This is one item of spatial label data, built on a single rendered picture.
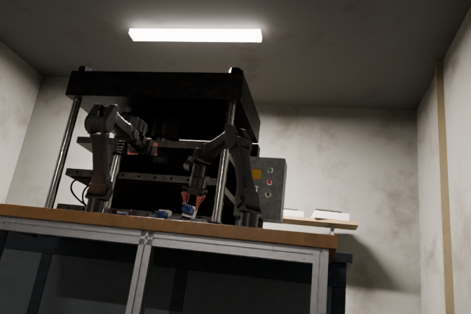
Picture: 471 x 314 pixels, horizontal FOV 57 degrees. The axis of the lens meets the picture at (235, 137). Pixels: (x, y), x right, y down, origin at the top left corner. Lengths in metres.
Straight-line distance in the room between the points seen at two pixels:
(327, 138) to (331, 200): 0.73
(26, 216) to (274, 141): 3.81
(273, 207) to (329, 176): 2.26
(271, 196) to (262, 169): 0.19
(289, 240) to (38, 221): 0.85
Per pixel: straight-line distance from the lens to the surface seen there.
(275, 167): 2.85
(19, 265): 2.26
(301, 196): 4.92
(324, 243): 1.36
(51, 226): 1.64
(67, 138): 3.28
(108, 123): 1.72
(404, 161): 5.12
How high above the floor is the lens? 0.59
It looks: 20 degrees up
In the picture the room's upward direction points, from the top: 7 degrees clockwise
